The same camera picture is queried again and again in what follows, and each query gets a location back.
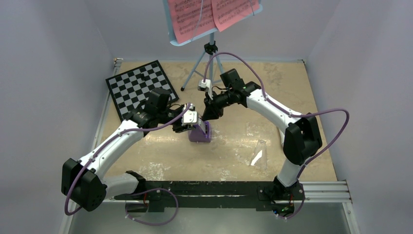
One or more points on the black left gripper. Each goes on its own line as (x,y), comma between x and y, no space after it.
(179,127)

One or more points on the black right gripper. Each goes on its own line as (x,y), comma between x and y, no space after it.
(212,111)

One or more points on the purple metronome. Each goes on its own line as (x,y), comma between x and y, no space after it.
(200,133)

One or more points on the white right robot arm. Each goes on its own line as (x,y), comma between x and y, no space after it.
(301,135)

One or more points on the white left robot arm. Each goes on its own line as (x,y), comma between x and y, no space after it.
(83,181)

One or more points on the black white checkerboard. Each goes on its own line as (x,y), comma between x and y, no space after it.
(130,88)

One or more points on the light blue music stand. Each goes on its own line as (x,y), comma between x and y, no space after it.
(210,48)

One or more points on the clear plastic metronome cover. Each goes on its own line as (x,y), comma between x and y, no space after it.
(259,156)

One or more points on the pink sheet music left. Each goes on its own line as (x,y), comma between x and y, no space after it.
(190,18)

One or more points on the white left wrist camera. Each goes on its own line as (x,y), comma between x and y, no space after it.
(190,117)

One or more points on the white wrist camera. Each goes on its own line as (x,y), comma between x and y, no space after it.
(190,117)
(205,85)

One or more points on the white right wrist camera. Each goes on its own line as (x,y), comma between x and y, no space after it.
(205,85)

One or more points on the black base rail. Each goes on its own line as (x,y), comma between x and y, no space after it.
(258,195)

